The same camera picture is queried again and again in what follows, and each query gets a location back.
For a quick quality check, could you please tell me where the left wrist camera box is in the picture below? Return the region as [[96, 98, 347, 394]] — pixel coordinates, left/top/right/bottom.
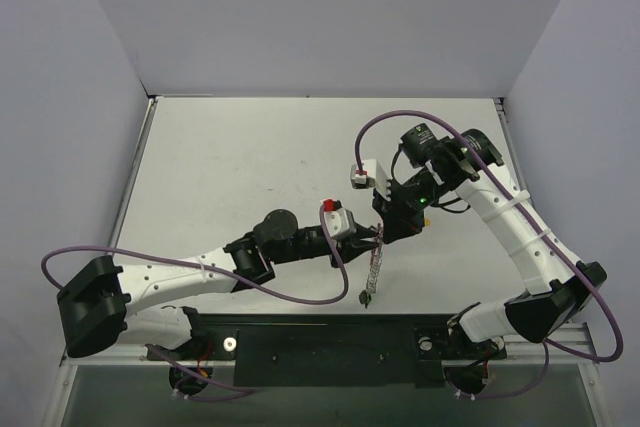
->
[[321, 199, 357, 241]]

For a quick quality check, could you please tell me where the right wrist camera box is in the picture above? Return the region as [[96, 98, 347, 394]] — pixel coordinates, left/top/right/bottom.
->
[[350, 159, 389, 195]]

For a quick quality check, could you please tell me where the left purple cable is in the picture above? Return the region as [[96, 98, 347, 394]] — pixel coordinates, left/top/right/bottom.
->
[[40, 206, 351, 402]]

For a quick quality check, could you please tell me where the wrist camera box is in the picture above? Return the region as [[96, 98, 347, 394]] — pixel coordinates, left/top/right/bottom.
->
[[321, 199, 357, 241], [350, 159, 389, 195]]

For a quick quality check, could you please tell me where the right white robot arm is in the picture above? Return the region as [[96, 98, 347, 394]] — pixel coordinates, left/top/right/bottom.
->
[[372, 124, 606, 356]]

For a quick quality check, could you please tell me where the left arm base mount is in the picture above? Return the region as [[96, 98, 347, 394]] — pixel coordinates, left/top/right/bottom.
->
[[144, 335, 242, 402]]

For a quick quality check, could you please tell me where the black key tag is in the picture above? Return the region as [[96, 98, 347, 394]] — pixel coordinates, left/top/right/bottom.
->
[[359, 290, 372, 308]]

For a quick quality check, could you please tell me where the red handled metal key organizer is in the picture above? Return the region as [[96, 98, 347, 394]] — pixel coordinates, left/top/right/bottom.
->
[[363, 223, 384, 299]]

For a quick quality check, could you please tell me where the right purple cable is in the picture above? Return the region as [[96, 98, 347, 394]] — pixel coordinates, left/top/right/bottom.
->
[[353, 110, 624, 402]]

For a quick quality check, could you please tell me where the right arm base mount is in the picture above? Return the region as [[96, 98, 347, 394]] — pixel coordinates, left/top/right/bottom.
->
[[414, 321, 506, 396]]

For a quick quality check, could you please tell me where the purple cable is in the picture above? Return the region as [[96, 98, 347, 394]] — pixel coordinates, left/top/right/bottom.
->
[[353, 110, 624, 402], [40, 206, 351, 402]]

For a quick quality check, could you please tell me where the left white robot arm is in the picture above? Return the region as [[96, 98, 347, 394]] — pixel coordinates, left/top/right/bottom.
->
[[56, 207, 379, 359]]

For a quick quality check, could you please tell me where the aluminium rail frame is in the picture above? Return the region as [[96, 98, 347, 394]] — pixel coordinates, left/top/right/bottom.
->
[[59, 96, 600, 368]]

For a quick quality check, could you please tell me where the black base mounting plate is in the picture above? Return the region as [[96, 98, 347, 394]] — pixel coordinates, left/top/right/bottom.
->
[[144, 314, 506, 391]]

